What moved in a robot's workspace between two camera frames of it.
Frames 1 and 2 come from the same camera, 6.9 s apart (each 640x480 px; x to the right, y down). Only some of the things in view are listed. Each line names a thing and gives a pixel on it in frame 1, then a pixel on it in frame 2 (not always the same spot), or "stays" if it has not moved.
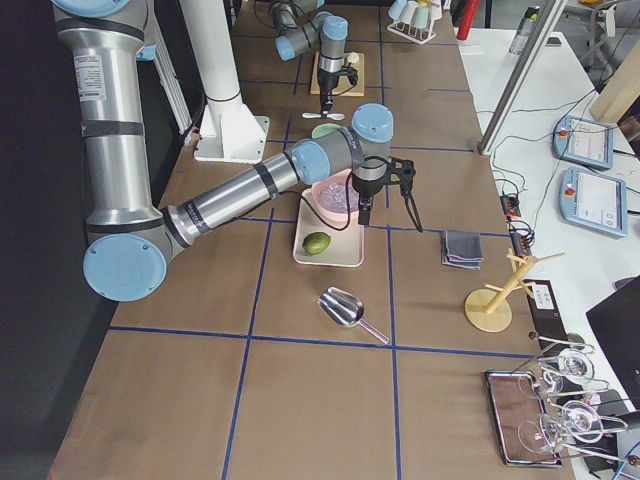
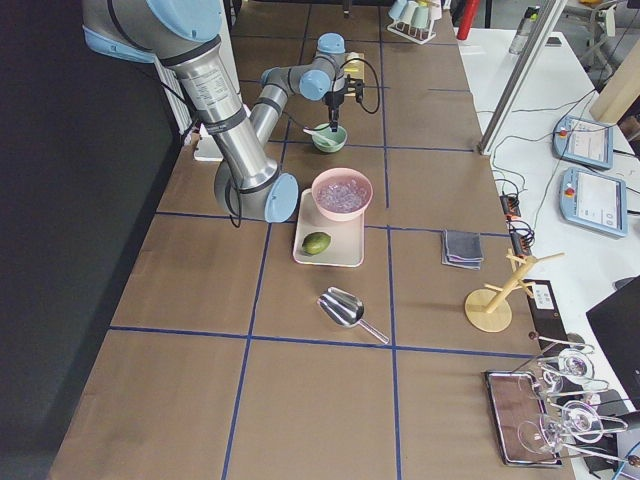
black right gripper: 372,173 -> 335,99
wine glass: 547,384 stays
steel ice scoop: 346,309 stays
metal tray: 520,420 stays
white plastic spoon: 335,116 -> 320,136
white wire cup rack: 410,32 stays
